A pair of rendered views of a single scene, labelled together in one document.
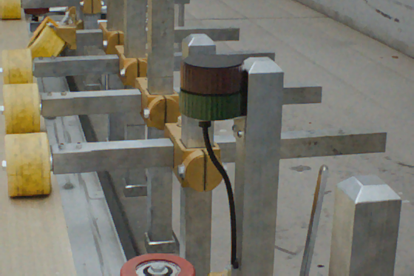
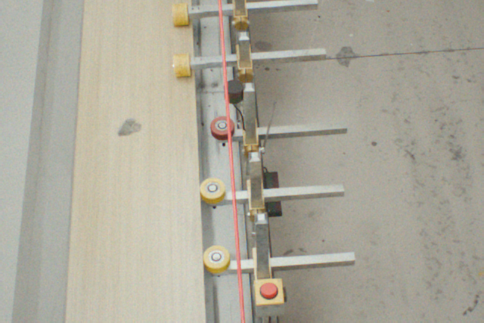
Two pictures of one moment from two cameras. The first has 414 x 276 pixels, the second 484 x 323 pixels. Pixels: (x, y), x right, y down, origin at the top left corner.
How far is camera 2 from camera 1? 2.26 m
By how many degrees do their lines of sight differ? 36
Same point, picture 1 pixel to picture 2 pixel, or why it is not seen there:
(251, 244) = (248, 127)
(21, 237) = (179, 102)
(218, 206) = not seen: outside the picture
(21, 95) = (179, 13)
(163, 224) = not seen: hidden behind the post
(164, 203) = not seen: hidden behind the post
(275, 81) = (252, 93)
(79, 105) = (205, 13)
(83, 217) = (214, 20)
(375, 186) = (255, 157)
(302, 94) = (308, 7)
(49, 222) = (190, 93)
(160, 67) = (239, 7)
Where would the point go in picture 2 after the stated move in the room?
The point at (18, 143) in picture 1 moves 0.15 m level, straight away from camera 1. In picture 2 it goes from (178, 62) to (178, 30)
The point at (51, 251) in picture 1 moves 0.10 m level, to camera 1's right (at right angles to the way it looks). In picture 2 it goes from (189, 111) to (218, 115)
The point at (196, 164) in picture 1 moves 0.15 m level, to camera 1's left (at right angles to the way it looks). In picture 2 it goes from (242, 76) to (199, 70)
